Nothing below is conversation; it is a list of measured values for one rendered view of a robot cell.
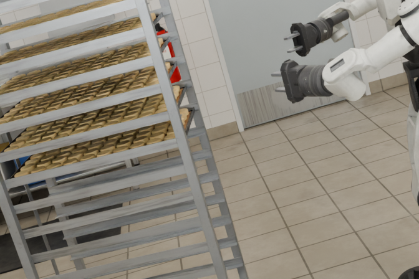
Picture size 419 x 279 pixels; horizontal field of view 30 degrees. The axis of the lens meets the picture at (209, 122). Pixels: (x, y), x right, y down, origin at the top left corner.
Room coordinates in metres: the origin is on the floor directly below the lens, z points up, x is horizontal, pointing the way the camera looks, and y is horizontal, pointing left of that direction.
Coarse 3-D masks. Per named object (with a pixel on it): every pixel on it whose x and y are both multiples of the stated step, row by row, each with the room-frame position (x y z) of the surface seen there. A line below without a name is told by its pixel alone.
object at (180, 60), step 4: (180, 56) 2.76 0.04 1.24; (168, 60) 2.77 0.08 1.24; (172, 60) 2.77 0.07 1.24; (176, 60) 2.77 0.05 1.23; (180, 60) 2.77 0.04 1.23; (184, 60) 2.76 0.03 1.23; (180, 64) 2.74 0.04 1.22; (184, 64) 2.74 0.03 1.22; (112, 76) 2.80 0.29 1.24; (124, 76) 2.79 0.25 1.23; (96, 80) 2.81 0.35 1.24; (80, 84) 2.82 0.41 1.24; (64, 88) 2.82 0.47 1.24; (36, 96) 2.84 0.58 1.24; (20, 100) 2.85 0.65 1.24
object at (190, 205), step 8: (192, 200) 2.78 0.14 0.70; (208, 200) 2.77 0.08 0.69; (216, 200) 2.77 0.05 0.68; (224, 200) 2.75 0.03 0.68; (160, 208) 2.80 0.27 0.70; (168, 208) 2.79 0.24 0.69; (176, 208) 2.79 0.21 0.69; (184, 208) 2.78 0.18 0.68; (192, 208) 2.76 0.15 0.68; (128, 216) 2.81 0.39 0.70; (136, 216) 2.81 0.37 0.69; (144, 216) 2.81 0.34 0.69; (152, 216) 2.80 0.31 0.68; (160, 216) 2.77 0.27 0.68; (88, 224) 2.84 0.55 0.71; (96, 224) 2.83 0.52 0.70; (104, 224) 2.83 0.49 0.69; (112, 224) 2.82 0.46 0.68; (120, 224) 2.81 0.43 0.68; (128, 224) 2.79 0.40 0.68; (64, 232) 2.85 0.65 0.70; (72, 232) 2.84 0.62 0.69; (80, 232) 2.84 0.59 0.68; (88, 232) 2.82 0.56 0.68
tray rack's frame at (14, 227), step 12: (0, 24) 2.86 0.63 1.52; (0, 48) 2.85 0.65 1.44; (12, 72) 2.85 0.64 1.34; (0, 108) 2.65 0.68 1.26; (0, 180) 2.40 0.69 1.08; (48, 180) 2.85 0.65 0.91; (0, 192) 2.40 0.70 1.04; (0, 204) 2.40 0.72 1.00; (60, 204) 2.85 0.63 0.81; (12, 216) 2.40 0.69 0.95; (36, 216) 2.63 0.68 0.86; (12, 228) 2.40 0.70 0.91; (24, 240) 2.42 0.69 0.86; (72, 240) 2.85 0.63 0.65; (24, 252) 2.40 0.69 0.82; (24, 264) 2.40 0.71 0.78; (84, 264) 2.87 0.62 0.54; (36, 276) 2.41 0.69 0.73
